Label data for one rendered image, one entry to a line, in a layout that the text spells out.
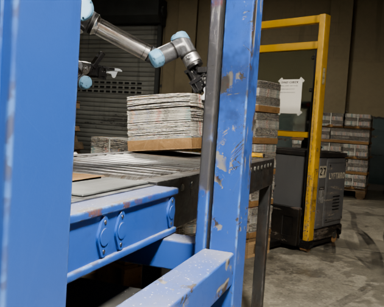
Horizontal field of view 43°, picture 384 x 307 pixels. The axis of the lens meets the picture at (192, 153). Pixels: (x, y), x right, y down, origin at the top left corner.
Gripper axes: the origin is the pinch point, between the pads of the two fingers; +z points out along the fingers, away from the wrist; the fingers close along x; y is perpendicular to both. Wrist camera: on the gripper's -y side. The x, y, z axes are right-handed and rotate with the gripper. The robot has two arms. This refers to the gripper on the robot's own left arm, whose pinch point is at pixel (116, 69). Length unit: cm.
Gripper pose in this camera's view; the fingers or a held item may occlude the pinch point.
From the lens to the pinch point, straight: 311.9
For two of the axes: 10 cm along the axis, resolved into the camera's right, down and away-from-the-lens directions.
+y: -1.5, 9.8, 1.5
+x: 6.4, 2.1, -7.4
